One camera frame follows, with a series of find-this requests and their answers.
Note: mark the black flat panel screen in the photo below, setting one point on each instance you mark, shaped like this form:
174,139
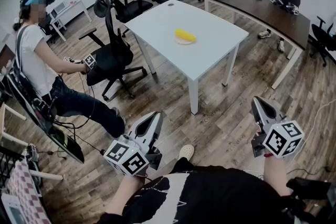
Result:
71,147

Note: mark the white countertop appliance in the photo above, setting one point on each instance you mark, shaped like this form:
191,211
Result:
14,212

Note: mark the small display screen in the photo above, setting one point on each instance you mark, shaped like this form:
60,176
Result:
6,60

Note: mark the yellow corn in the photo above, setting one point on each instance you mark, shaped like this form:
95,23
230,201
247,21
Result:
185,34

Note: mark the person's black trouser leg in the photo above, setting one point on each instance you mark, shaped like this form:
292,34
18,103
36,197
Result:
182,165

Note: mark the person's left forearm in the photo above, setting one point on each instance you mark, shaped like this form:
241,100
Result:
123,191

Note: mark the low white table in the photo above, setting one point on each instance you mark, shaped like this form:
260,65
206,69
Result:
76,8

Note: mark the person's white clog shoe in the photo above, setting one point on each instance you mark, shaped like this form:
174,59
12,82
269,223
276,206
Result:
187,150

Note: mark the white microwave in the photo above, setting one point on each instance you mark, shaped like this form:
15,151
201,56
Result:
61,7

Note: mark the white plate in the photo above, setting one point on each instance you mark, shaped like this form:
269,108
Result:
183,43

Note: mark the checkered tablecloth table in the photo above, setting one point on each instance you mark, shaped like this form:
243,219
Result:
23,186

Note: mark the white office table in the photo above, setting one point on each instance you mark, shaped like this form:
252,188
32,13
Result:
194,97

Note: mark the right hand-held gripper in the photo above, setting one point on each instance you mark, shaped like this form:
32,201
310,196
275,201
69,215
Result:
282,139

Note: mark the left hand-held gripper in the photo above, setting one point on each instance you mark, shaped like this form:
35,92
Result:
123,157

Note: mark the person's right forearm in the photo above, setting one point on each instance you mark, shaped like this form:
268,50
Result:
275,175

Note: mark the person's black printed shirt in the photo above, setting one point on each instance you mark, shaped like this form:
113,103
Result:
223,196

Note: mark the dark wooden desk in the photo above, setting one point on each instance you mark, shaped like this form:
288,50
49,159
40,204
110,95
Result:
249,8

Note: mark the light wooden chair frame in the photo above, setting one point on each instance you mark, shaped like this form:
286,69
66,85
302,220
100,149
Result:
15,113

